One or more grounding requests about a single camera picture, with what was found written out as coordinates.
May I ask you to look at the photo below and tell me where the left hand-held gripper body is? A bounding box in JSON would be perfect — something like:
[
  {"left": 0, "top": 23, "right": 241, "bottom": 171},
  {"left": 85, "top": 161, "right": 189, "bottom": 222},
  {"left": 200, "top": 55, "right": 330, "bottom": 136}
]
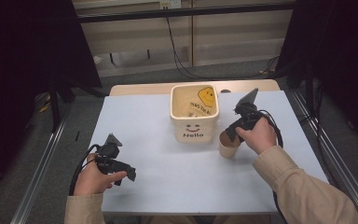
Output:
[{"left": 94, "top": 133, "right": 129, "bottom": 175}]

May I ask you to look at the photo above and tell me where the yellow smiley paper bag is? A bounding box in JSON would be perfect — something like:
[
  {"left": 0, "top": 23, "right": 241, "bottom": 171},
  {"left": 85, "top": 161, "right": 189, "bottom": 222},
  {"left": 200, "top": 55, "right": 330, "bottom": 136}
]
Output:
[{"left": 187, "top": 86, "right": 217, "bottom": 118}]

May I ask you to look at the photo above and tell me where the metal rail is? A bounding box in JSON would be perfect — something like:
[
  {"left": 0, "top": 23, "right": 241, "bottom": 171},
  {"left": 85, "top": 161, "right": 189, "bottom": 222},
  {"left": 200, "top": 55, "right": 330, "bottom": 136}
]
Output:
[
  {"left": 9, "top": 104, "right": 73, "bottom": 224},
  {"left": 291, "top": 89, "right": 358, "bottom": 224}
]

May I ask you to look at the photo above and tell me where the white wall socket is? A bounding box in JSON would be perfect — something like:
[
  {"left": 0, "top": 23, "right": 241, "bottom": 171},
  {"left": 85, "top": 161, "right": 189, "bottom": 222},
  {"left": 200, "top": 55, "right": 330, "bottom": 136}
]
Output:
[{"left": 159, "top": 0, "right": 182, "bottom": 10}]

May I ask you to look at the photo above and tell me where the light blue table mat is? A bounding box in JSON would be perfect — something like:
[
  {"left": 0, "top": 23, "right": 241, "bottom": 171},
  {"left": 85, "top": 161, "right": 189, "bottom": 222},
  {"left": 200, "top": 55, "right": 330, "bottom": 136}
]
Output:
[{"left": 89, "top": 90, "right": 329, "bottom": 217}]

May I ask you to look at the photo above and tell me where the black horizontal bar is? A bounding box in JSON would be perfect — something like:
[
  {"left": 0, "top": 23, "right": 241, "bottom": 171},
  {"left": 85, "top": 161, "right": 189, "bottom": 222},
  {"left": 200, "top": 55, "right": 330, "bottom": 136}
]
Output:
[{"left": 75, "top": 2, "right": 296, "bottom": 24}]

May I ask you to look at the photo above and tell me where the right hand-held gripper cable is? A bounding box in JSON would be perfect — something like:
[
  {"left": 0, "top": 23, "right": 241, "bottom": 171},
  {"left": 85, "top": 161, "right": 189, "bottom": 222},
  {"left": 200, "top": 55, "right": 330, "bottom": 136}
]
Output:
[{"left": 256, "top": 108, "right": 284, "bottom": 149}]

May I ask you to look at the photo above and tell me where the black floor cable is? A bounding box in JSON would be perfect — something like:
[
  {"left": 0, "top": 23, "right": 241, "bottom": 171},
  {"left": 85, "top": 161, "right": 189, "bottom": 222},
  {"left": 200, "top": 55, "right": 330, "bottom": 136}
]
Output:
[{"left": 165, "top": 16, "right": 282, "bottom": 80}]

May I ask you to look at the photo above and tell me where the hand-held gripper cable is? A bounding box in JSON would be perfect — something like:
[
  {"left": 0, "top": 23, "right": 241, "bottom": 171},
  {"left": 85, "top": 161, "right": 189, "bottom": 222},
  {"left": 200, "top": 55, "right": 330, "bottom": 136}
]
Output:
[
  {"left": 256, "top": 108, "right": 284, "bottom": 149},
  {"left": 68, "top": 144, "right": 102, "bottom": 197}
]

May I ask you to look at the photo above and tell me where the brown paper cup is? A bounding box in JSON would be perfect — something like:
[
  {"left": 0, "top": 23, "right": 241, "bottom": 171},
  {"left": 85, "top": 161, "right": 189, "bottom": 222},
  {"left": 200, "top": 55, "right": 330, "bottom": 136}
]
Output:
[{"left": 218, "top": 130, "right": 242, "bottom": 160}]

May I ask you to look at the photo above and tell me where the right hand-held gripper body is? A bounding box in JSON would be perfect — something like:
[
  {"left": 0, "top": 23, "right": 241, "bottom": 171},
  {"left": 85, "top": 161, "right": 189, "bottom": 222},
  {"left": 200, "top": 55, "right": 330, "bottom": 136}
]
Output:
[{"left": 233, "top": 87, "right": 264, "bottom": 133}]

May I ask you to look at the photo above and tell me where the wooden table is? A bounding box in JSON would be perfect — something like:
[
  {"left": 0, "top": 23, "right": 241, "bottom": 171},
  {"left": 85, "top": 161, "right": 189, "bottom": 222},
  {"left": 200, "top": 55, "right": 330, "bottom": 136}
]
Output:
[{"left": 109, "top": 78, "right": 282, "bottom": 97}]

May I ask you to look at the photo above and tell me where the person's right hand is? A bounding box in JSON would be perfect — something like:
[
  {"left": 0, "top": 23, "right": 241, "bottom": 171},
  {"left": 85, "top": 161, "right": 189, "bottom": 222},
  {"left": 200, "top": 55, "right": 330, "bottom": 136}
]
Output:
[{"left": 235, "top": 116, "right": 278, "bottom": 156}]

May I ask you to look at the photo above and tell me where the person's left hand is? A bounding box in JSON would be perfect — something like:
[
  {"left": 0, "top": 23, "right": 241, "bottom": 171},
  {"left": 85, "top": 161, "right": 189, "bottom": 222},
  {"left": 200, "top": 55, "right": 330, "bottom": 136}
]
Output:
[{"left": 73, "top": 161, "right": 128, "bottom": 197}]

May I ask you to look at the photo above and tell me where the black curtain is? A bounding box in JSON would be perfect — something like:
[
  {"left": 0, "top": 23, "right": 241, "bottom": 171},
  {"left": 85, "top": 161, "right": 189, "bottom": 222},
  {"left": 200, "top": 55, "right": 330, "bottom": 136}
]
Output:
[
  {"left": 0, "top": 0, "right": 103, "bottom": 202},
  {"left": 275, "top": 0, "right": 358, "bottom": 146}
]

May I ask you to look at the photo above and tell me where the left hand-held gripper cable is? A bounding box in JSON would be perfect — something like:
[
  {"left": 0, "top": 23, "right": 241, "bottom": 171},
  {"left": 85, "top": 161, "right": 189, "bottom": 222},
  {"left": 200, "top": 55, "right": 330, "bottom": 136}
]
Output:
[{"left": 68, "top": 144, "right": 102, "bottom": 197}]

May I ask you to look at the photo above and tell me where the cream smiley face bin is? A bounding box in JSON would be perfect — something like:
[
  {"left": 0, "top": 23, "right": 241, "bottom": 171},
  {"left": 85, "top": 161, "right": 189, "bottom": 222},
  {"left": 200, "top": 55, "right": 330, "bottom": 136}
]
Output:
[{"left": 169, "top": 83, "right": 221, "bottom": 145}]

